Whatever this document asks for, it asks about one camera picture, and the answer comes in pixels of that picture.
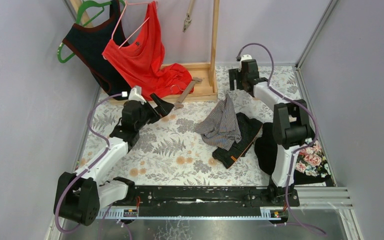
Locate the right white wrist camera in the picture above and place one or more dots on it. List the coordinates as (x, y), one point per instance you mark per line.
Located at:
(245, 57)

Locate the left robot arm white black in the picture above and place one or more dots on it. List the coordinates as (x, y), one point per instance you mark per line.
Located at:
(81, 194)

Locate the wooden clothes rack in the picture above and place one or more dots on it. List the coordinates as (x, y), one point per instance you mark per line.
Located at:
(206, 89)

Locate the green plastic hanger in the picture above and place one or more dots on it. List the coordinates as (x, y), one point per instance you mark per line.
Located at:
(86, 20)

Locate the grey striped underwear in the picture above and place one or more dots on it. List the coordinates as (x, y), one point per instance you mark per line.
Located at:
(220, 128)

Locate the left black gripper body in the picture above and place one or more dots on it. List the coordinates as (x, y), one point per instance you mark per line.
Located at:
(154, 108)

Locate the pink wire hanger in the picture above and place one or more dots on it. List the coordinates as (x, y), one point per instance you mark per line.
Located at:
(129, 23)

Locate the black floral garment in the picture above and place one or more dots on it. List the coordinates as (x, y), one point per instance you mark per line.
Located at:
(311, 164)

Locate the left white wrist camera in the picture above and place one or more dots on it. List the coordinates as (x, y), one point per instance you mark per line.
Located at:
(135, 94)

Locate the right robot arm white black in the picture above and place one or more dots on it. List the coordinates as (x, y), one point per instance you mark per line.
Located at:
(291, 118)

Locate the wooden clip hanger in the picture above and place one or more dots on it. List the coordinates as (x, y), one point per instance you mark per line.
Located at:
(179, 102)

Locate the dark tank top red trim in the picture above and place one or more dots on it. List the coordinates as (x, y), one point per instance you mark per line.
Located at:
(110, 80)

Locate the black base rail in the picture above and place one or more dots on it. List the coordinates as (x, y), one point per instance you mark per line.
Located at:
(199, 202)

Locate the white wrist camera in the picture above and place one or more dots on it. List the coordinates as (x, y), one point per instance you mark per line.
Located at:
(135, 94)
(245, 57)

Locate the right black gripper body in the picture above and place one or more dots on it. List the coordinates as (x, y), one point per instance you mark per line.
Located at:
(237, 81)

